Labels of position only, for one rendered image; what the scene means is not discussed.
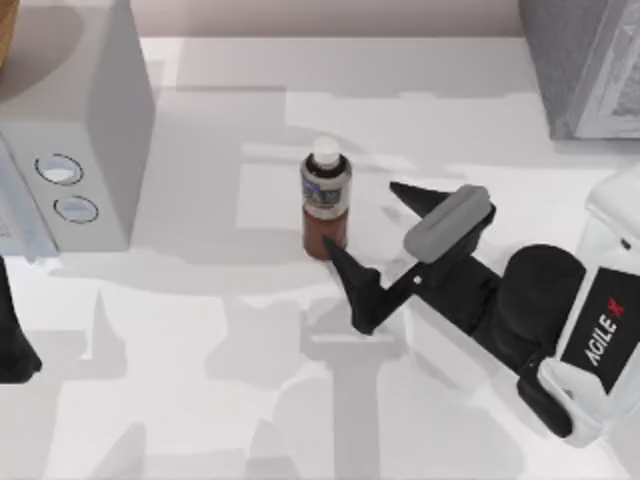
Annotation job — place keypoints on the pale grey rounded box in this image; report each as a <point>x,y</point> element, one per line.
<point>445,225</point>

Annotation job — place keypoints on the brown bottle with white cap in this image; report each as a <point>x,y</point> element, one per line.
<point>325,220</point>

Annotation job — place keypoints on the grey cabinet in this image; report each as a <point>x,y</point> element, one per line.
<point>555,75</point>

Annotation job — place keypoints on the small round microwave knob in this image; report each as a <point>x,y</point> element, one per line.
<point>76,208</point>

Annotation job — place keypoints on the pale microwave oven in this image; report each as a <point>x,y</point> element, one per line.
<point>105,110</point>

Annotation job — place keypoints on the large round microwave knob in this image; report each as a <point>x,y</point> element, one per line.
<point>59,169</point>

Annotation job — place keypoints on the wooden cupboard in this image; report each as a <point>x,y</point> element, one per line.
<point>6,30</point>

